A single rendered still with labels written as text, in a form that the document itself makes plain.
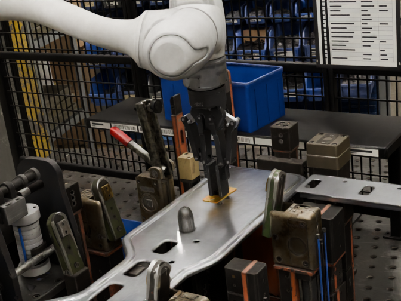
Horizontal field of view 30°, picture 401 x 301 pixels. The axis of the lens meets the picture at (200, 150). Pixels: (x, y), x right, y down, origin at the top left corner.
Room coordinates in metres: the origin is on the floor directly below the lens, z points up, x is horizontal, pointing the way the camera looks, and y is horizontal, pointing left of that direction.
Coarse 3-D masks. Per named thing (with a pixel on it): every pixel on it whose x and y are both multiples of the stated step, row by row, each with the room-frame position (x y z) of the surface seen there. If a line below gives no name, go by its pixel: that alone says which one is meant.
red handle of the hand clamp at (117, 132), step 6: (114, 132) 1.58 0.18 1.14; (120, 132) 1.58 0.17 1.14; (120, 138) 1.57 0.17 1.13; (126, 138) 1.56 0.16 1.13; (126, 144) 1.56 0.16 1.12; (132, 144) 1.56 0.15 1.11; (132, 150) 1.55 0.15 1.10; (138, 150) 1.54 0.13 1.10; (144, 150) 1.55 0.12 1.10; (144, 156) 1.54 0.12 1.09; (150, 162) 1.53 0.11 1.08; (162, 168) 1.51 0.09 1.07
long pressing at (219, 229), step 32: (192, 192) 1.51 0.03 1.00; (256, 192) 1.47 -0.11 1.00; (288, 192) 1.46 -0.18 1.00; (160, 224) 1.37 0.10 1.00; (224, 224) 1.34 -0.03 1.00; (256, 224) 1.33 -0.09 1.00; (128, 256) 1.25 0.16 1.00; (160, 256) 1.24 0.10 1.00; (192, 256) 1.22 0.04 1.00; (224, 256) 1.22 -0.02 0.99; (96, 288) 1.15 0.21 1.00; (128, 288) 1.13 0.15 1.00
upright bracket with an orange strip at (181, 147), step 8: (176, 96) 1.61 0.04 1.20; (176, 104) 1.60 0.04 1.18; (176, 112) 1.60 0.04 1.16; (176, 120) 1.60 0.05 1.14; (176, 128) 1.60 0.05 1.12; (184, 128) 1.62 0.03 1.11; (176, 136) 1.60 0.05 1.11; (184, 136) 1.62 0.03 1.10; (176, 144) 1.60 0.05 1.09; (184, 144) 1.61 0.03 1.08; (176, 152) 1.60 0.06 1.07; (184, 152) 1.61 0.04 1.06
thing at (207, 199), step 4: (232, 188) 1.47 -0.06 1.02; (236, 188) 1.47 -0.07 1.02; (216, 192) 1.44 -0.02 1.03; (232, 192) 1.45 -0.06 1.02; (208, 196) 1.43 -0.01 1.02; (212, 196) 1.43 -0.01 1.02; (216, 196) 1.43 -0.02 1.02; (224, 196) 1.42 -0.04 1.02; (204, 200) 1.42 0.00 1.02; (208, 200) 1.41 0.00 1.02; (212, 200) 1.41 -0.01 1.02; (216, 200) 1.41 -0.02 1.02; (220, 200) 1.41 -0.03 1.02
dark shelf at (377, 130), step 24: (96, 120) 2.05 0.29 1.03; (120, 120) 2.02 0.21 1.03; (168, 120) 1.97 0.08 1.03; (288, 120) 1.84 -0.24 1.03; (312, 120) 1.82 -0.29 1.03; (336, 120) 1.80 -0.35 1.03; (360, 120) 1.77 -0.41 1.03; (384, 120) 1.75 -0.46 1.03; (240, 144) 1.79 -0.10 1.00; (264, 144) 1.74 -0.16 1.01; (360, 144) 1.61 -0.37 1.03; (384, 144) 1.59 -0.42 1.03
